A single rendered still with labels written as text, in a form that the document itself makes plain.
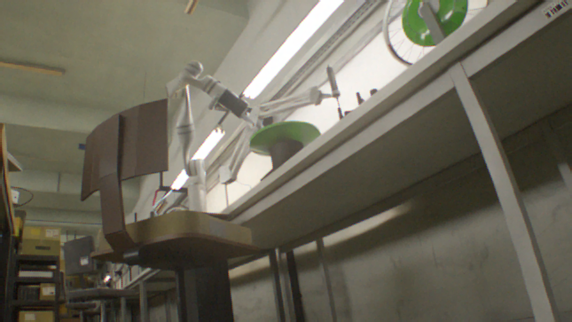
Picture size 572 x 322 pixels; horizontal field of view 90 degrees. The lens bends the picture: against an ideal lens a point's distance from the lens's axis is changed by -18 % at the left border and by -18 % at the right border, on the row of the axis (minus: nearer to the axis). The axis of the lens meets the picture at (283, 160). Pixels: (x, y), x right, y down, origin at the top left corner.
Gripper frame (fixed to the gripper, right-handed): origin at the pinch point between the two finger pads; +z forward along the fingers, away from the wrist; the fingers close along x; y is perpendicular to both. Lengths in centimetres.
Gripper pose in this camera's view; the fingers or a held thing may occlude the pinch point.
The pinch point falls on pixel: (254, 123)
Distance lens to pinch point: 147.9
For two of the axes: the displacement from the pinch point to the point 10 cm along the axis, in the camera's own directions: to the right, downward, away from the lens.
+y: 3.8, -6.9, 6.1
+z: 7.9, 5.8, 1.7
